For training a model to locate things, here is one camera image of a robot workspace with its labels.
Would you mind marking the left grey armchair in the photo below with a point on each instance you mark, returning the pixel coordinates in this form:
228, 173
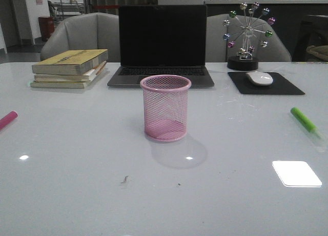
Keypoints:
88, 31

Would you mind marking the red trash bin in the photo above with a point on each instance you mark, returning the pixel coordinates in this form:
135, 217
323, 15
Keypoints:
46, 25

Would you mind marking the dark wooden chair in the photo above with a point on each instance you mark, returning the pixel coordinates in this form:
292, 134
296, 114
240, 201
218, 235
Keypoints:
312, 32

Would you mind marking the pink mesh pen holder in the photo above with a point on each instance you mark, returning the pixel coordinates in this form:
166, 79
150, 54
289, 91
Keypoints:
165, 103

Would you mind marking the grey open laptop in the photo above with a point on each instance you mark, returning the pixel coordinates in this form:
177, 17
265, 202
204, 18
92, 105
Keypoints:
162, 39

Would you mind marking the black mouse pad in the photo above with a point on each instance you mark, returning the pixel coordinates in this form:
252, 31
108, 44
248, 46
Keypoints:
279, 86

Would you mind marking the top yellow book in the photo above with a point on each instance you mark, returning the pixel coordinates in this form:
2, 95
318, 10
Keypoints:
71, 62

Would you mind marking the white computer mouse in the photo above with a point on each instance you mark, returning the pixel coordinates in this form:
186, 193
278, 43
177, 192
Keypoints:
259, 78

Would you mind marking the right grey armchair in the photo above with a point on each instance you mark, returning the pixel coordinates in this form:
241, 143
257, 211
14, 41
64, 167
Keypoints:
267, 49

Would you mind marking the pink highlighter pen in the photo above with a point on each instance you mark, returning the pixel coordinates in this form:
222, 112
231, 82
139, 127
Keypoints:
7, 119

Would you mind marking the green highlighter pen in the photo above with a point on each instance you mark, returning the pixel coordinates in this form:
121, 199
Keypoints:
305, 122

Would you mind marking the bottom pale book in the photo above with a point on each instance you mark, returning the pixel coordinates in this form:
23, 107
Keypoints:
69, 85

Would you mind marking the ferris wheel desk ornament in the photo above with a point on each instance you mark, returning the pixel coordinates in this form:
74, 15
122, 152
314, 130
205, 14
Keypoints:
245, 29

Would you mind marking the grey armchair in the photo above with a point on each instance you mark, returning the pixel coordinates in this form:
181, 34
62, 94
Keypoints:
267, 49
88, 31

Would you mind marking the middle cream book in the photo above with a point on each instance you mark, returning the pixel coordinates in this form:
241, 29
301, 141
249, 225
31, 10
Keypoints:
86, 77

